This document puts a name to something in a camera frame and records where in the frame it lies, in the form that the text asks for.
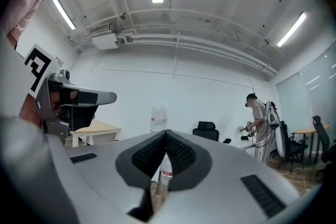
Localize person's left hand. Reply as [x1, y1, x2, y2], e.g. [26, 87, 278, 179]
[51, 90, 79, 110]

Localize large clear water jug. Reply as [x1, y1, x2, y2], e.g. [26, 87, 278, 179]
[149, 103, 168, 132]

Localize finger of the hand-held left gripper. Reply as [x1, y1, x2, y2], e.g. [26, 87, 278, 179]
[77, 89, 118, 106]

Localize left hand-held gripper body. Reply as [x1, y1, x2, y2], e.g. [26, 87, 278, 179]
[15, 44, 99, 145]

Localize small clear plastic bottle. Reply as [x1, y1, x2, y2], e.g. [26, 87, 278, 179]
[159, 153, 174, 188]

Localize round wooden table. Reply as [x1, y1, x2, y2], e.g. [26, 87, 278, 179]
[294, 124, 330, 166]

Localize black office chair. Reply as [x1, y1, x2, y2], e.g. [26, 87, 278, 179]
[311, 115, 336, 178]
[278, 120, 308, 173]
[192, 121, 220, 142]

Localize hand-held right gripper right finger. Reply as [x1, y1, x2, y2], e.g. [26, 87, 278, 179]
[151, 129, 323, 224]

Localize wooden floor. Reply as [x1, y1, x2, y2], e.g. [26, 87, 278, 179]
[64, 135, 326, 220]

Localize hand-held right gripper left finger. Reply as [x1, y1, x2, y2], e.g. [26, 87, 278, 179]
[0, 117, 167, 224]

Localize white ceiling air conditioner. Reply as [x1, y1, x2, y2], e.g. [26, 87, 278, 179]
[88, 23, 119, 51]

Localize white table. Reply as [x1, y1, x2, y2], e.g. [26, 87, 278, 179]
[222, 136, 257, 152]

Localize light wooden table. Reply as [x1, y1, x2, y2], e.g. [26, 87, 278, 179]
[69, 119, 122, 148]

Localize white ceiling pipes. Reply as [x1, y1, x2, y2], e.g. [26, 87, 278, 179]
[65, 7, 279, 78]

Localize frosted glass partition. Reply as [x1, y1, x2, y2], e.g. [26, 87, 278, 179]
[275, 40, 336, 141]

